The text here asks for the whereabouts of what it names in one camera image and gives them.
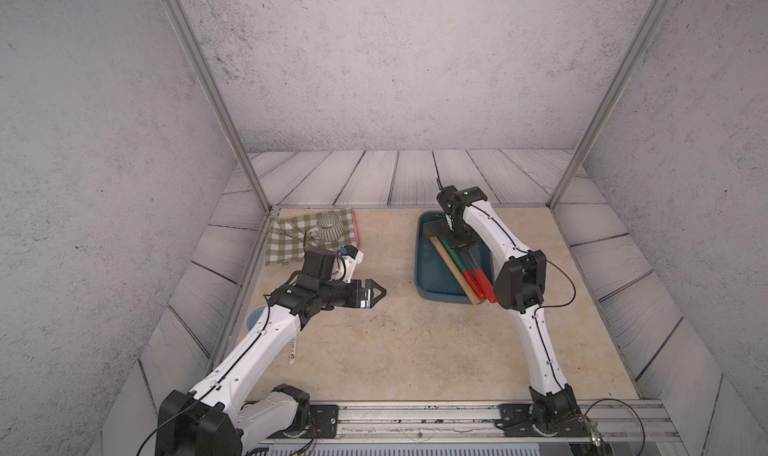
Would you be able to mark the right aluminium frame post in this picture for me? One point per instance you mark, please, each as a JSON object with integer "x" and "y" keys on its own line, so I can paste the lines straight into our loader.
{"x": 638, "y": 44}

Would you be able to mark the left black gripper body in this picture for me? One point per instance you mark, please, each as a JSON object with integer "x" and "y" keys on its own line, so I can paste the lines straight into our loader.
{"x": 340, "y": 294}

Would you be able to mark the striped ceramic cup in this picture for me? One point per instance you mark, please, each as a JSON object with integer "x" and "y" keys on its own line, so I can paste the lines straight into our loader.
{"x": 328, "y": 228}

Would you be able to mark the aluminium frame post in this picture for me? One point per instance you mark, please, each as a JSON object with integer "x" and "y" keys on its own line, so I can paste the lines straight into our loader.
{"x": 185, "y": 33}
{"x": 638, "y": 44}

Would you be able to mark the light blue plastic cup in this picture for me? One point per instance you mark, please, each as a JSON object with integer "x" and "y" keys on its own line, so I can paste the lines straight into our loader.
{"x": 253, "y": 317}

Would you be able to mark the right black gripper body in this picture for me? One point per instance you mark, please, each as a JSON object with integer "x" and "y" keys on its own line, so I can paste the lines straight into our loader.
{"x": 465, "y": 237}

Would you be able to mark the aluminium front rail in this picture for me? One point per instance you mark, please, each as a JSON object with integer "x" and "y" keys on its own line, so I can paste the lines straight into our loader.
{"x": 467, "y": 428}

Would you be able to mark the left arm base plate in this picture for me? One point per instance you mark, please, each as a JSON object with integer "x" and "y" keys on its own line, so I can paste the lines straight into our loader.
{"x": 322, "y": 423}

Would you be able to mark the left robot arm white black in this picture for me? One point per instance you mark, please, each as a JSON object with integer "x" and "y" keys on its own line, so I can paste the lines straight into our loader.
{"x": 216, "y": 416}

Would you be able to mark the red handle hoe blade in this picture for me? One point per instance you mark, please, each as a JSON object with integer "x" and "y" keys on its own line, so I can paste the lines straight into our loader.
{"x": 435, "y": 228}
{"x": 478, "y": 273}

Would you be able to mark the teal plastic storage box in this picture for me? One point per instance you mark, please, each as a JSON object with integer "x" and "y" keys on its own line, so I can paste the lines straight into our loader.
{"x": 433, "y": 279}

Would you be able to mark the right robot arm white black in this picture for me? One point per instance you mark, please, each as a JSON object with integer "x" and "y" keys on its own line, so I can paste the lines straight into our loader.
{"x": 518, "y": 287}

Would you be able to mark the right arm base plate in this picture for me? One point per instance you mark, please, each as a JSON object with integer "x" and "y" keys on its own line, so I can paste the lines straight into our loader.
{"x": 516, "y": 420}

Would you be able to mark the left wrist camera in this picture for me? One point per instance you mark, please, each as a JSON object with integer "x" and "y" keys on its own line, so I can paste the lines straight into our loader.
{"x": 348, "y": 257}

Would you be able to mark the green white checkered cloth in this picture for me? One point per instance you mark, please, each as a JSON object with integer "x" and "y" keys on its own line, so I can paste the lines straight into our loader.
{"x": 287, "y": 239}

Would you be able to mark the wooden handle hoe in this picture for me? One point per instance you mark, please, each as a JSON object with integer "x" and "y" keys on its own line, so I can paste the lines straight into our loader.
{"x": 458, "y": 275}

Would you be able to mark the green red handle hoe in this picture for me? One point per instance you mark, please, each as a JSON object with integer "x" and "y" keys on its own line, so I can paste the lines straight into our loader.
{"x": 470, "y": 284}

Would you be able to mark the left aluminium frame post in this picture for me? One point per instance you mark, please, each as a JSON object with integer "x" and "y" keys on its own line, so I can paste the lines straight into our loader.
{"x": 185, "y": 33}

